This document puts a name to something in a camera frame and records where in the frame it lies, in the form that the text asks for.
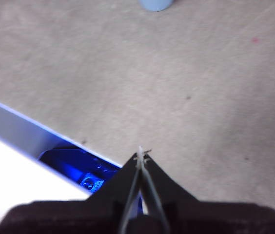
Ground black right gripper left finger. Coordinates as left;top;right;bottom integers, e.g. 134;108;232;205
0;146;142;234

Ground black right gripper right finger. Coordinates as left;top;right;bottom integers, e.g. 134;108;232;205
139;148;275;234

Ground blue ribbed plastic cup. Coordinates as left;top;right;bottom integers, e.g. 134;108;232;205
139;0;175;12

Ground blue-lit device below table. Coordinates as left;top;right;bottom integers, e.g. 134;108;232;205
39;145;143;216

